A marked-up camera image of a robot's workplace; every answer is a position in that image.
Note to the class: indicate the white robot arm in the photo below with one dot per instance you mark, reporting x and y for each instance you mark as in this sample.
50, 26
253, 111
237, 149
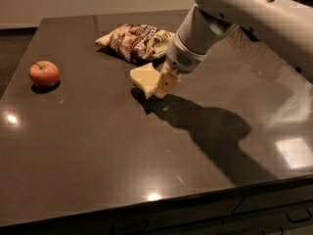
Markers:
285, 26

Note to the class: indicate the yellow wavy sponge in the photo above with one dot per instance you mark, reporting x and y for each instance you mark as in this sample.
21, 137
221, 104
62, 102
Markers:
145, 78

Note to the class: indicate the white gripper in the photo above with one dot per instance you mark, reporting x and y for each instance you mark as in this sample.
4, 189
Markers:
181, 59

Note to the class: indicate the brown chip bag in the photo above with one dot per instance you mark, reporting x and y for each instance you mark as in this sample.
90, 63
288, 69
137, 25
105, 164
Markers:
137, 42

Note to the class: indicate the dark drawer handle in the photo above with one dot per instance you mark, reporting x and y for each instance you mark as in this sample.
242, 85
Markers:
299, 216

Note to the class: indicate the red apple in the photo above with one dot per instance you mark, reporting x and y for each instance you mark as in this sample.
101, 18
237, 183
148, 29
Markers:
44, 74

